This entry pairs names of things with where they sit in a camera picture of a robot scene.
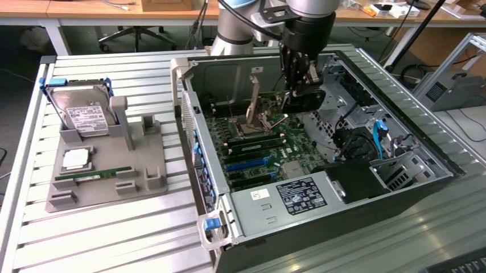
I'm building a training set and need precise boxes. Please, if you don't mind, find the blue expansion slot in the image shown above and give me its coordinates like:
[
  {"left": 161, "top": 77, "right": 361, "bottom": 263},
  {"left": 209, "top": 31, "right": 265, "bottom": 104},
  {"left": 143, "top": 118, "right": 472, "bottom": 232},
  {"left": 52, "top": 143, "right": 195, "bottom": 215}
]
[{"left": 225, "top": 158, "right": 271, "bottom": 172}]

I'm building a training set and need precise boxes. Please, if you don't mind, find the hard disk with blue caddy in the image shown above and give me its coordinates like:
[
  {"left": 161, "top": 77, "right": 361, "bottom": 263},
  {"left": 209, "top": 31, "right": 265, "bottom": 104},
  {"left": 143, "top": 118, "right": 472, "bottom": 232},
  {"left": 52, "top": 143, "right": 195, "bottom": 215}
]
[{"left": 38, "top": 76, "right": 117, "bottom": 139}]

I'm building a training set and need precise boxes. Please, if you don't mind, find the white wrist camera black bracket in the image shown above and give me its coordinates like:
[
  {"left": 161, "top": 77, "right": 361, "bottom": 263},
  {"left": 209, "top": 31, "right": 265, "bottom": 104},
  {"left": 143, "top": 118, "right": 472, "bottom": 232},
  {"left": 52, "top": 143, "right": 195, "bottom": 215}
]
[{"left": 249, "top": 7, "right": 300, "bottom": 42}]

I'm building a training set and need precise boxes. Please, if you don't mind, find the white box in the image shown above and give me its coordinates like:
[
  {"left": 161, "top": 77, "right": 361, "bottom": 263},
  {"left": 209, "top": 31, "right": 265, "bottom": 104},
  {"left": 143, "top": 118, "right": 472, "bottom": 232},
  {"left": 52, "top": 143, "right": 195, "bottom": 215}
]
[{"left": 370, "top": 2, "right": 420, "bottom": 19}]

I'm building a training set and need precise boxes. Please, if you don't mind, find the blue case latch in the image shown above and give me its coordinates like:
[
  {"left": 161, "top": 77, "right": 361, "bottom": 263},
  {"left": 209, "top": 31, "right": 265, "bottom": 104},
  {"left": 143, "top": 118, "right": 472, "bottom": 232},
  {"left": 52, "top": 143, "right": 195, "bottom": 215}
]
[{"left": 201, "top": 217, "right": 221, "bottom": 231}]

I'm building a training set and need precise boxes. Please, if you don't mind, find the gray tower with handle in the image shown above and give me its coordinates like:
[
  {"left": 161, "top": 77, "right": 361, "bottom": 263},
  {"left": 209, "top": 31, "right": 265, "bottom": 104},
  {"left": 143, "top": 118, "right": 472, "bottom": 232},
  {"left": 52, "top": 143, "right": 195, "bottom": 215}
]
[{"left": 411, "top": 68, "right": 486, "bottom": 113}]

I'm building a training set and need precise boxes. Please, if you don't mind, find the silver power supply unit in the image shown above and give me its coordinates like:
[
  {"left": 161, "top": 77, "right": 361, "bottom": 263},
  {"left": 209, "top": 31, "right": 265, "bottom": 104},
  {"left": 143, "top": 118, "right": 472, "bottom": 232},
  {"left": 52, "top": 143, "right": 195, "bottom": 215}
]
[{"left": 217, "top": 170, "right": 348, "bottom": 239}]

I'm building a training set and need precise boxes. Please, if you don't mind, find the black RAM stick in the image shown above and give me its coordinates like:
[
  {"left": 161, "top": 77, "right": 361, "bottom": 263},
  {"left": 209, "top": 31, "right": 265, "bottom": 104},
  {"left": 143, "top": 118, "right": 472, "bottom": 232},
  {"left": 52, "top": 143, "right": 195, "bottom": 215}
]
[{"left": 227, "top": 135, "right": 285, "bottom": 156}]

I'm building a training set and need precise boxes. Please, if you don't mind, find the green RAM stick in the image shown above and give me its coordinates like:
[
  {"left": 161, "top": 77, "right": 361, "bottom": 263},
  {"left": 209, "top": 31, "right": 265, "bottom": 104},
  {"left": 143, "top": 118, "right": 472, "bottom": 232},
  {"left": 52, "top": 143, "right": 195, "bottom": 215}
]
[{"left": 54, "top": 167, "right": 135, "bottom": 181}]

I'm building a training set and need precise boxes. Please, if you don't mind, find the thin locking lever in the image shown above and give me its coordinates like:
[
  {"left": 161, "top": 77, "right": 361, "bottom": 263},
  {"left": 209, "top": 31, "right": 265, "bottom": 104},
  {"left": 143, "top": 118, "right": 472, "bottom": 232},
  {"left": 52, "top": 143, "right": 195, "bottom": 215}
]
[{"left": 225, "top": 96, "right": 235, "bottom": 126}]

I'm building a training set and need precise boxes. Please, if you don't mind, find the silver disk bay cage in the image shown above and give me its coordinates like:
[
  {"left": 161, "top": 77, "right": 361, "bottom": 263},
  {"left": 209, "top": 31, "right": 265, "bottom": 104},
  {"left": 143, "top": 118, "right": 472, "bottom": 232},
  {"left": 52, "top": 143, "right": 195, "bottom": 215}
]
[{"left": 303, "top": 76, "right": 380, "bottom": 148}]

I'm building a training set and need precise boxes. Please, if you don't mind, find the black open PC case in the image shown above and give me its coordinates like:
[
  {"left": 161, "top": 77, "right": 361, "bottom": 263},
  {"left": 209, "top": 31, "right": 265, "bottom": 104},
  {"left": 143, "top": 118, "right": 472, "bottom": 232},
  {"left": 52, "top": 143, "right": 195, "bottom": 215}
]
[{"left": 169, "top": 50, "right": 467, "bottom": 273}]

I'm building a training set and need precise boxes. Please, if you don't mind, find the black plastic shroud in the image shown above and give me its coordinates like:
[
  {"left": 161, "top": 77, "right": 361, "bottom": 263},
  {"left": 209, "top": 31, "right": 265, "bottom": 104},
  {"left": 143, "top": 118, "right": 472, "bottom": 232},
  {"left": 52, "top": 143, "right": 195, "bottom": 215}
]
[{"left": 321, "top": 159, "right": 391, "bottom": 204}]

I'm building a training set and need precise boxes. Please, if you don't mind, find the blue SATA wire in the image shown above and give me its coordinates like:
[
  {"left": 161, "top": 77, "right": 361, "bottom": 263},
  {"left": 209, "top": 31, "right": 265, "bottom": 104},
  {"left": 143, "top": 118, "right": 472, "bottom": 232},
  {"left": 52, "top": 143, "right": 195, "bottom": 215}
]
[{"left": 374, "top": 119, "right": 390, "bottom": 162}]

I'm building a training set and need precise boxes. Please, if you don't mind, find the black office chair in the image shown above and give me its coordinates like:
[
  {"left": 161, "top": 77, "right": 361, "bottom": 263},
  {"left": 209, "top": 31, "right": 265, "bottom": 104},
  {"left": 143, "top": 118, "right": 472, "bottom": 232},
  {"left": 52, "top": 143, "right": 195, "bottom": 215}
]
[{"left": 97, "top": 25, "right": 179, "bottom": 53}]

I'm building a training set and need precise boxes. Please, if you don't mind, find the silver chipset heatsink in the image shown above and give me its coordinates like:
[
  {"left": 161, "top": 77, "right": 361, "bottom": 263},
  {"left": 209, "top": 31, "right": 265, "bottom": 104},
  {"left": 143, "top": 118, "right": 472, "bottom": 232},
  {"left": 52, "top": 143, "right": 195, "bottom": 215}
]
[{"left": 280, "top": 161, "right": 307, "bottom": 179}]

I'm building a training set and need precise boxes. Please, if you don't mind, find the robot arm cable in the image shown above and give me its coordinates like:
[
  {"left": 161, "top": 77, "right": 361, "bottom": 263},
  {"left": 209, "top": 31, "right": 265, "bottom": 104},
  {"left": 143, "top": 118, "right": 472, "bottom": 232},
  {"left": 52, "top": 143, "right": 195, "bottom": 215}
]
[{"left": 187, "top": 0, "right": 281, "bottom": 51}]

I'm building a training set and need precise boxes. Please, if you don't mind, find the aluminium profile frame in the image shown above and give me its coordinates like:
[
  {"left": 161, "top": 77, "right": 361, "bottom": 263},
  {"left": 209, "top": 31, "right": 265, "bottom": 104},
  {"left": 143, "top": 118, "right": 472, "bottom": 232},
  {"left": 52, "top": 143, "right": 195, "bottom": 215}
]
[{"left": 412, "top": 32, "right": 486, "bottom": 94}]

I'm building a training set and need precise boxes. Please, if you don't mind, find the metal socket cover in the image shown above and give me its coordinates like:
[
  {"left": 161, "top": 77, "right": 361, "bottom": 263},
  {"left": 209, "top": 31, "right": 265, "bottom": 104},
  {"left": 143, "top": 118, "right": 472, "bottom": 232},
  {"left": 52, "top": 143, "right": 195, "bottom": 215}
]
[{"left": 257, "top": 107, "right": 291, "bottom": 129}]

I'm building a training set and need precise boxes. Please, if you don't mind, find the wooden desk white frame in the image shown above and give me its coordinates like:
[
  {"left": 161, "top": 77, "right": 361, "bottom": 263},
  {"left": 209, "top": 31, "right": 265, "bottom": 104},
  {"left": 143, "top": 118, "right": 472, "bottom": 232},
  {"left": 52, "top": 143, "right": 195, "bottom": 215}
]
[{"left": 0, "top": 0, "right": 486, "bottom": 56}]

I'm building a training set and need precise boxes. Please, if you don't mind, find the coiled black cable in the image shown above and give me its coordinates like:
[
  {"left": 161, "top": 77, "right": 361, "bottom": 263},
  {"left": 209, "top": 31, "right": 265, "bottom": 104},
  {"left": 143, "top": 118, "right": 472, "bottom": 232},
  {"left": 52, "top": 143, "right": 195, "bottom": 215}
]
[{"left": 400, "top": 64, "right": 443, "bottom": 85}]

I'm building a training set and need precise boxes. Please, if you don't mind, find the gray parts rack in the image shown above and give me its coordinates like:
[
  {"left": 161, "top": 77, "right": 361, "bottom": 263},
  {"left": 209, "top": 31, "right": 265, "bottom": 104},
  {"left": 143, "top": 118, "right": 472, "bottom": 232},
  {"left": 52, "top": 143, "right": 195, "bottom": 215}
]
[{"left": 44, "top": 95, "right": 171, "bottom": 214}]

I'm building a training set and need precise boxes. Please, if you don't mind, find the white cable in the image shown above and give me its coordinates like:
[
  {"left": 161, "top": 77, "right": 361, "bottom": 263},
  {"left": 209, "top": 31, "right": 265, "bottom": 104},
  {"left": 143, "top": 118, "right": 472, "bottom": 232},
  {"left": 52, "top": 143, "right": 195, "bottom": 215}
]
[{"left": 101, "top": 0, "right": 132, "bottom": 11}]

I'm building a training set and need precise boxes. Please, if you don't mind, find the CPU socket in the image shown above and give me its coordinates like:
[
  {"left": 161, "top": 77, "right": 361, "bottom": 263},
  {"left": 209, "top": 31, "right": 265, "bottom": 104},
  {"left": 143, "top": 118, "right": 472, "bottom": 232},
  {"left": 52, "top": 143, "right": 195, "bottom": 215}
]
[{"left": 233, "top": 113, "right": 272, "bottom": 139}]

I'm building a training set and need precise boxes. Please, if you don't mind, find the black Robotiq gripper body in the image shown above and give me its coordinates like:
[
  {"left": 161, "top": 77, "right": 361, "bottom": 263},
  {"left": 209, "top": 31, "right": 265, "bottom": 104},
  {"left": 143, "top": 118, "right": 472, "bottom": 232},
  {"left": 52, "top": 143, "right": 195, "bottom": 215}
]
[{"left": 279, "top": 13, "right": 337, "bottom": 62}]

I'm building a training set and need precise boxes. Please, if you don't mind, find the black tripod pole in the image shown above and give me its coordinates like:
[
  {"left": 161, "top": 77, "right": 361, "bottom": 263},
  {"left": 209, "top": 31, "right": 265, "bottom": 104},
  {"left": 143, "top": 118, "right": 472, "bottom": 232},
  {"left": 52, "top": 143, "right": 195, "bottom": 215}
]
[{"left": 383, "top": 0, "right": 447, "bottom": 72}]

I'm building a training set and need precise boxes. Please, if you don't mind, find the black RAM slot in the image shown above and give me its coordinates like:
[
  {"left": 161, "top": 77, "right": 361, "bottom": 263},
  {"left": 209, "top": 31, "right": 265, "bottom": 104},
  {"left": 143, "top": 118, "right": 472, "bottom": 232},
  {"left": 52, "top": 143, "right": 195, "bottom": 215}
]
[{"left": 211, "top": 100, "right": 253, "bottom": 117}]

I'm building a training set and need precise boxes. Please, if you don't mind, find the black graphics card silver bracket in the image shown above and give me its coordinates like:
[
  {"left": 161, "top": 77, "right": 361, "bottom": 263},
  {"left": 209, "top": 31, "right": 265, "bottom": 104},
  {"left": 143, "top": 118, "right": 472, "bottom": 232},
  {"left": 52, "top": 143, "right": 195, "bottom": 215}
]
[{"left": 244, "top": 74, "right": 327, "bottom": 126}]

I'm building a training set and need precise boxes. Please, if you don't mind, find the black expansion slot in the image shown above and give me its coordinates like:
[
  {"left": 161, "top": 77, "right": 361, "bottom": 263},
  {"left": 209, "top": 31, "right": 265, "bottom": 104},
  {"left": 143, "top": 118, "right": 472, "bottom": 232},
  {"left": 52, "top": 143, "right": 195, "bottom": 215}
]
[
  {"left": 229, "top": 173, "right": 276, "bottom": 191},
  {"left": 223, "top": 152, "right": 267, "bottom": 164}
]

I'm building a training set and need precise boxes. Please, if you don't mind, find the silver CPU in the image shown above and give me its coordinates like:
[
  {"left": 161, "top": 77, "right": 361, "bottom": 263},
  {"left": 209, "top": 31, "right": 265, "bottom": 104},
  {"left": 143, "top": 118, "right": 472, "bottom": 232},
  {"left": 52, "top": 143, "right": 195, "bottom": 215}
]
[{"left": 61, "top": 148, "right": 92, "bottom": 171}]

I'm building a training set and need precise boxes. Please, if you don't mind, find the green motherboard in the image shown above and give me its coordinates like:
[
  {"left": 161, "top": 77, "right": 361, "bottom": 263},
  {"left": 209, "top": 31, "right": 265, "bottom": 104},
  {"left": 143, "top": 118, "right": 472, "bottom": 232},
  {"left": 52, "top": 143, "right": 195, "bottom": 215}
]
[{"left": 204, "top": 96, "right": 331, "bottom": 191}]

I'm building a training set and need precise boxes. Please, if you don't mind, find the black keyboard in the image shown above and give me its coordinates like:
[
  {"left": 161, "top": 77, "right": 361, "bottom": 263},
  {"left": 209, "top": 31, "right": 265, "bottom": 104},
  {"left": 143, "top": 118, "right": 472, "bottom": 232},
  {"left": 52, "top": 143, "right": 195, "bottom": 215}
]
[{"left": 424, "top": 250, "right": 486, "bottom": 273}]

